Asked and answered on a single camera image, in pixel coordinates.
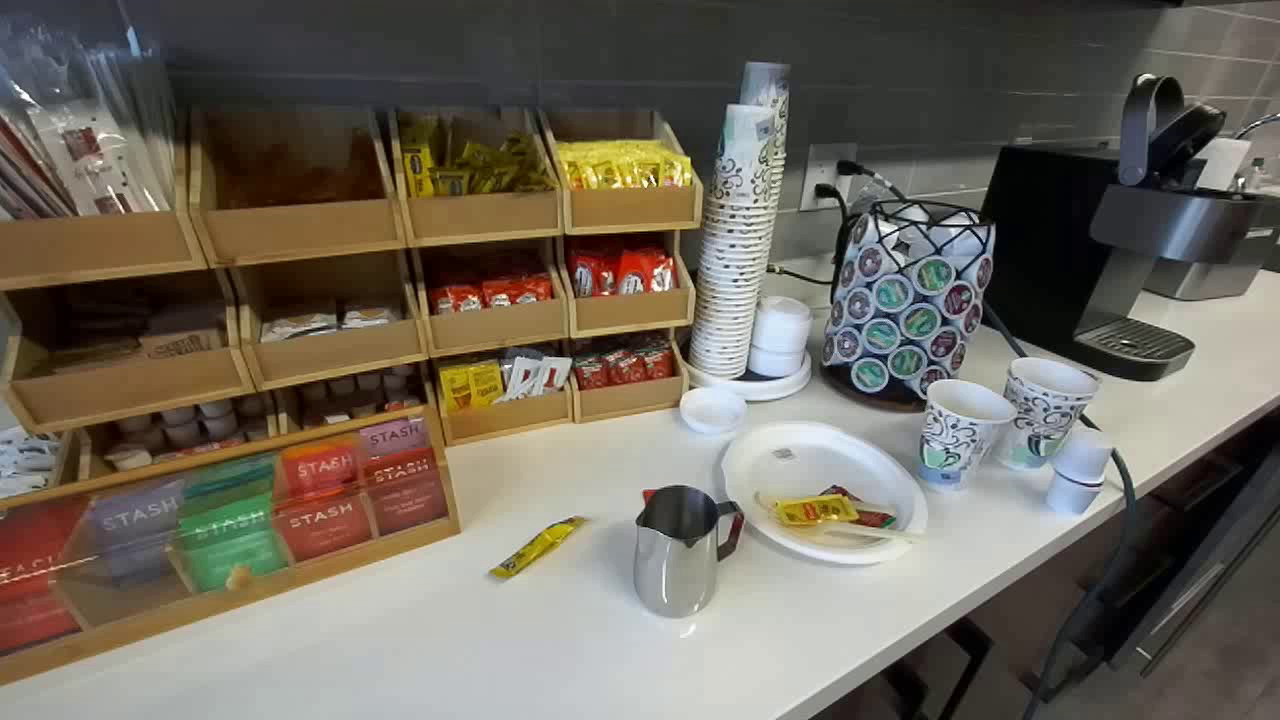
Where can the single white cup lid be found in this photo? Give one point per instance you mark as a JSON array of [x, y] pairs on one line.
[[708, 406]]

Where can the pile of red sachets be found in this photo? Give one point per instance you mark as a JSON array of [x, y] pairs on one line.
[[622, 268]]

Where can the white plate under lids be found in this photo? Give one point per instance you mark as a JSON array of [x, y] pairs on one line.
[[774, 391]]

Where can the stack of white cup lids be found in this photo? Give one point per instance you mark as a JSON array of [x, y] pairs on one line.
[[780, 334]]

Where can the white paper plate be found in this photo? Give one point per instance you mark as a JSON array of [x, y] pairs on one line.
[[801, 463]]

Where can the pile of bright yellow sachets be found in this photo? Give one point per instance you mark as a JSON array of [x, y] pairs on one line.
[[627, 165]]

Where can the yellow condiment sachet on plate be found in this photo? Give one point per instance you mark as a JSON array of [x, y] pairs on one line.
[[811, 509]]

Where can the printed cup with wide rim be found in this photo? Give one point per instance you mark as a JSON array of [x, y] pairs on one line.
[[962, 430]]

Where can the printed cup with patterned rim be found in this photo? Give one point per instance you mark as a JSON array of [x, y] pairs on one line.
[[1049, 406]]

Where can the small white cup stack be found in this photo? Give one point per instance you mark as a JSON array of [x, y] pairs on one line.
[[1078, 478]]

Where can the tall stack of paper cups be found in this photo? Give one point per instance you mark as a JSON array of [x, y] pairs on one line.
[[737, 225]]

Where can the stainless steel milk pitcher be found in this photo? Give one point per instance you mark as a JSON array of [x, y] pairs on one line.
[[675, 552]]

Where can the long yellow sachet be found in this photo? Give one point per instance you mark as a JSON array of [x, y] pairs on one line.
[[537, 544]]

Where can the coffee pod carousel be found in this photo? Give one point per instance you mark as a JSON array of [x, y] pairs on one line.
[[905, 301]]

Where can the red ketchup sachet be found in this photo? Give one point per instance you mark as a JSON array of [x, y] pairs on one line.
[[878, 513]]

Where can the wooden condiment organizer rack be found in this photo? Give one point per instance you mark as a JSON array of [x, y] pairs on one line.
[[321, 228]]

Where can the black pod coffee machine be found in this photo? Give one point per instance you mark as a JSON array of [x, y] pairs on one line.
[[1055, 254]]

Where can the wooden tea bag display box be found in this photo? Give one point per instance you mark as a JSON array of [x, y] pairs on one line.
[[241, 581]]

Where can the dark office chair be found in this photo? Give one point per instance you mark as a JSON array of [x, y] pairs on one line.
[[1132, 587]]

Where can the silver appliance behind coffee machine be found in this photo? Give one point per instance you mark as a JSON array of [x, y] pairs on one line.
[[1204, 262]]

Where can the clear plastic bag of packets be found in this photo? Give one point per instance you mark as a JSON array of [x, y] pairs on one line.
[[80, 122]]

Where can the white wall power outlet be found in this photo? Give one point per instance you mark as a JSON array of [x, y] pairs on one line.
[[827, 169]]

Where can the black stool frame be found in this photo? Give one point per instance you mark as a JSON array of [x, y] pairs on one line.
[[943, 664]]

